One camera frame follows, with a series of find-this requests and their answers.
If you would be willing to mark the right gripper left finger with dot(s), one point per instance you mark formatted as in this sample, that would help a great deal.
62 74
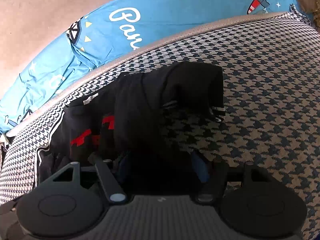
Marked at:
111 188

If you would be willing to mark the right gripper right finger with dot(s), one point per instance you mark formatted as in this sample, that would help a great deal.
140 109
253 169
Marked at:
206 188

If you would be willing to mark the black garment red print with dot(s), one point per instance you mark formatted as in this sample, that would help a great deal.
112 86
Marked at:
127 122

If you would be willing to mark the houndstooth mattress cover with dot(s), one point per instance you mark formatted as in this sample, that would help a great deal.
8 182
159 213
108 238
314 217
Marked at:
271 77

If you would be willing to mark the blue cartoon print bedsheet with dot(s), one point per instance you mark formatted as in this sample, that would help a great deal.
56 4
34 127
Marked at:
105 34

